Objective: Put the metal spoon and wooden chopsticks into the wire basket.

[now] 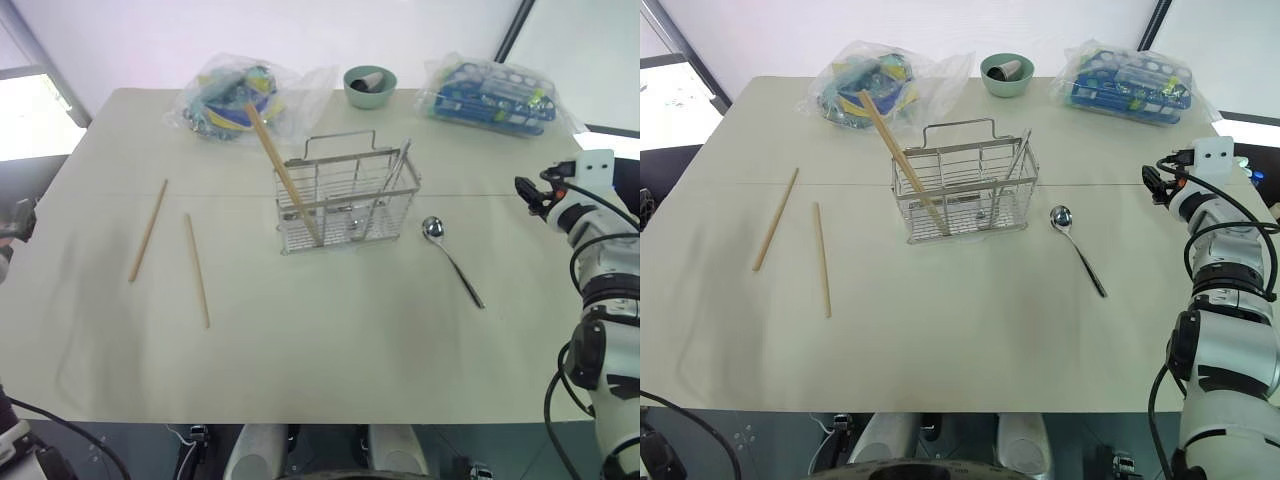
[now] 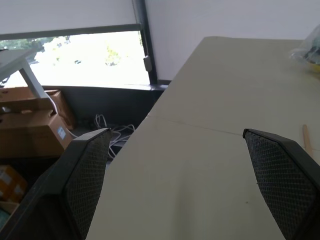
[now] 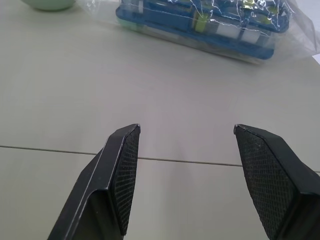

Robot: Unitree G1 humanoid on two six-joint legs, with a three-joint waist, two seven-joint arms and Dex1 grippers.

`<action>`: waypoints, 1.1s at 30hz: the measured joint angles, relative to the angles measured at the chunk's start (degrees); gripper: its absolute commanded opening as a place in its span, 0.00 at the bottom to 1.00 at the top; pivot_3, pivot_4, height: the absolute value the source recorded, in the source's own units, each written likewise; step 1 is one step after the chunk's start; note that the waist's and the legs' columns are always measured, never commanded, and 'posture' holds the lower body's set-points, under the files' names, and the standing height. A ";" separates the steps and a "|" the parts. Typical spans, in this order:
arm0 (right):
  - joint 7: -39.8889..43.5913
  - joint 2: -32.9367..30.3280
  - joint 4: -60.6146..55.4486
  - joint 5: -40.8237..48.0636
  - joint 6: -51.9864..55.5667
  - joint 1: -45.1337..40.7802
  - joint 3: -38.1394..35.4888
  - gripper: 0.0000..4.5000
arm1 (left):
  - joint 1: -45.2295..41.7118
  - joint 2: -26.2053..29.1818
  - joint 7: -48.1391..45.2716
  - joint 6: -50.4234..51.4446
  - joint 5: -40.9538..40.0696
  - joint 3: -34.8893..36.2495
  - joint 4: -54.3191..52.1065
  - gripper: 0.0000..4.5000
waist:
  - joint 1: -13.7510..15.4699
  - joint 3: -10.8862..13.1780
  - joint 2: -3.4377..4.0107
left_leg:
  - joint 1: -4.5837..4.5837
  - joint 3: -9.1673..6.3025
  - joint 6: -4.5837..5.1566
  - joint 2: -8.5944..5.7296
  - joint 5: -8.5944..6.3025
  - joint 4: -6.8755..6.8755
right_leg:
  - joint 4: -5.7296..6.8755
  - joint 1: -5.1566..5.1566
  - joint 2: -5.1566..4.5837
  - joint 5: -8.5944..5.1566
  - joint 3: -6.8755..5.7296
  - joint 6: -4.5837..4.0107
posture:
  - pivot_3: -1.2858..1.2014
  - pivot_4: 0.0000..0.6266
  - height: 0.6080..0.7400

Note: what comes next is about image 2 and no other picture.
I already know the dark window frame post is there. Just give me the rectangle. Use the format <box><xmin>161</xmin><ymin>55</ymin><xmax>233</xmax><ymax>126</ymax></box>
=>
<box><xmin>131</xmin><ymin>0</ymin><xmax>159</xmax><ymax>86</ymax></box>

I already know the white table leg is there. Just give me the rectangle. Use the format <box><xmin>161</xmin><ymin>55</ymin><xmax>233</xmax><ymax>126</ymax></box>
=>
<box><xmin>0</xmin><ymin>48</ymin><xmax>48</xmax><ymax>100</ymax></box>

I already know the yellow packaged box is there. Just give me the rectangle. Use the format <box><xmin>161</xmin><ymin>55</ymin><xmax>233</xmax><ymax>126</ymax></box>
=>
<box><xmin>0</xmin><ymin>164</ymin><xmax>28</xmax><ymax>203</ymax></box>

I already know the small brown cardboard box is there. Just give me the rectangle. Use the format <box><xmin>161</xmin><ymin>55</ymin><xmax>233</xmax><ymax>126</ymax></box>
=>
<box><xmin>0</xmin><ymin>86</ymin><xmax>76</xmax><ymax>130</ymax></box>

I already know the white blind cord weight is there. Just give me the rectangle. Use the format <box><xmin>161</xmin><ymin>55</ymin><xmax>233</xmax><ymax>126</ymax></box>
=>
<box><xmin>142</xmin><ymin>56</ymin><xmax>153</xmax><ymax>73</ymax></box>

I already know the wooden stick utensil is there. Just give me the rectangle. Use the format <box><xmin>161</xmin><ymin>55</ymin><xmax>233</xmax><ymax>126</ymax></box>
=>
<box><xmin>302</xmin><ymin>124</ymin><xmax>314</xmax><ymax>159</ymax></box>

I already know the large brown cardboard box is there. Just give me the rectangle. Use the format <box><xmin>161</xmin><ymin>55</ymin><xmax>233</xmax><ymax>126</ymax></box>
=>
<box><xmin>0</xmin><ymin>109</ymin><xmax>74</xmax><ymax>159</ymax></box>

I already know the white roller blind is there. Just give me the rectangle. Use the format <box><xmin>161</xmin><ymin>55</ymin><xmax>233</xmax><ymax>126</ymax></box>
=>
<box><xmin>0</xmin><ymin>0</ymin><xmax>142</xmax><ymax>41</ymax></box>

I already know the clear plastic bag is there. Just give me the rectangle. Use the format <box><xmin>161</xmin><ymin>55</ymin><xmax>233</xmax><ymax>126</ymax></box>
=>
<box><xmin>289</xmin><ymin>24</ymin><xmax>320</xmax><ymax>66</ymax></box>

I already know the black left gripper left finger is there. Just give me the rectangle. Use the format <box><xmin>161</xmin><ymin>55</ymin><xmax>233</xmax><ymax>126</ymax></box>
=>
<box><xmin>0</xmin><ymin>127</ymin><xmax>112</xmax><ymax>240</ymax></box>

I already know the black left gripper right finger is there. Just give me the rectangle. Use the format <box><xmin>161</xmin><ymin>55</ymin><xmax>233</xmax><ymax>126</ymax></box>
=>
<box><xmin>242</xmin><ymin>128</ymin><xmax>320</xmax><ymax>240</ymax></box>

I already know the white cable bundle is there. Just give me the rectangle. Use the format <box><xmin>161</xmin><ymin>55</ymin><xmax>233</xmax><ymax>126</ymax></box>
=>
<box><xmin>94</xmin><ymin>114</ymin><xmax>136</xmax><ymax>159</ymax></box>

